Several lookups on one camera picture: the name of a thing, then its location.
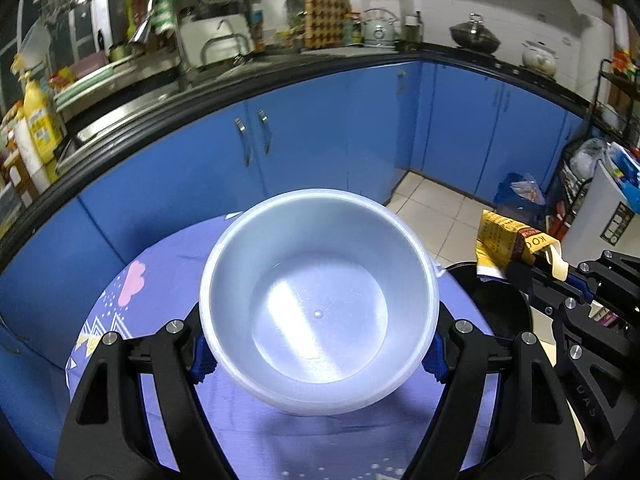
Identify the chrome kitchen faucet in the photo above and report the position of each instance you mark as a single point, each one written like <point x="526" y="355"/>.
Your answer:
<point x="150" y="20"/>

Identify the grey bin with blue bag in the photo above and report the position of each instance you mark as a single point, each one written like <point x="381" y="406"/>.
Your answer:
<point x="520" y="192"/>

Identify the yellow detergent pump bottle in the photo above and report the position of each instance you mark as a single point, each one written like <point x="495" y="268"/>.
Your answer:
<point x="40" y="120"/>

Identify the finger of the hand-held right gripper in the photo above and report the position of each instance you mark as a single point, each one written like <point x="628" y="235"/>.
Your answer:
<point x="550" y="285"/>
<point x="587" y="287"/>

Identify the curved chrome tap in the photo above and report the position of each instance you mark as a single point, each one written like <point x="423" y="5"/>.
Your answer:
<point x="222" y="42"/>

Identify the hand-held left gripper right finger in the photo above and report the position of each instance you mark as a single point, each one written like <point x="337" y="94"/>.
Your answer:
<point x="435" y="360"/>

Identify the pale green tray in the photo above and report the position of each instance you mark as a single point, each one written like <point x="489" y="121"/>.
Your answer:
<point x="82" y="87"/>

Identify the stainless steel sink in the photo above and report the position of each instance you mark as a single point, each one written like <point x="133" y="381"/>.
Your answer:
<point x="125" y="105"/>

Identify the white trash bin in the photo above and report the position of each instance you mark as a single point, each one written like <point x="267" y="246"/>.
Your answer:
<point x="600" y="210"/>

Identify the black metal shelf rack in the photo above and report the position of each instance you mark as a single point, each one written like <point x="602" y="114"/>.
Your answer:
<point x="607" y="105"/>

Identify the blue plastic bag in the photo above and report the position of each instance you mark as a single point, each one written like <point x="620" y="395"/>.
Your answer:
<point x="625" y="165"/>

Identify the pale green kettle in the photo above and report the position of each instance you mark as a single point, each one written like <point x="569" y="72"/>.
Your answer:
<point x="380" y="27"/>

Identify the white ceramic pot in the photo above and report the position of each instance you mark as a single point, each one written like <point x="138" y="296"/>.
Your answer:
<point x="540" y="57"/>

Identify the white plastic bag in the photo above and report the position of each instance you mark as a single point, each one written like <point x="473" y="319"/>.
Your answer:
<point x="587" y="155"/>

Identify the yellow brown paper wrapper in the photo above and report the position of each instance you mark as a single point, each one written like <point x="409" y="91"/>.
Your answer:
<point x="505" y="245"/>

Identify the dark wok with lid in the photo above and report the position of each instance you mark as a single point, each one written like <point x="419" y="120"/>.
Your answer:
<point x="475" y="35"/>

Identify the black round trash bin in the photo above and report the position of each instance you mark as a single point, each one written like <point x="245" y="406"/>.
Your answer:
<point x="500" y="310"/>

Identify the checkered wooden cutting board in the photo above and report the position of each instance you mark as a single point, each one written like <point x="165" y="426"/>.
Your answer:
<point x="325" y="10"/>

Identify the black kitchen countertop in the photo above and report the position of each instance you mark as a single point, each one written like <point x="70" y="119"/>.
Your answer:
<point x="300" y="72"/>

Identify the blue kitchen base cabinet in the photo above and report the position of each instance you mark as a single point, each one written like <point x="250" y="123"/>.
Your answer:
<point x="325" y="135"/>

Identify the blue plastic cup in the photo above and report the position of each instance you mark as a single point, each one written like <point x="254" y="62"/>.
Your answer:
<point x="320" y="305"/>

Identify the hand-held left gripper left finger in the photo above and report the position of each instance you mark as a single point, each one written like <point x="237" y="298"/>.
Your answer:
<point x="202" y="360"/>

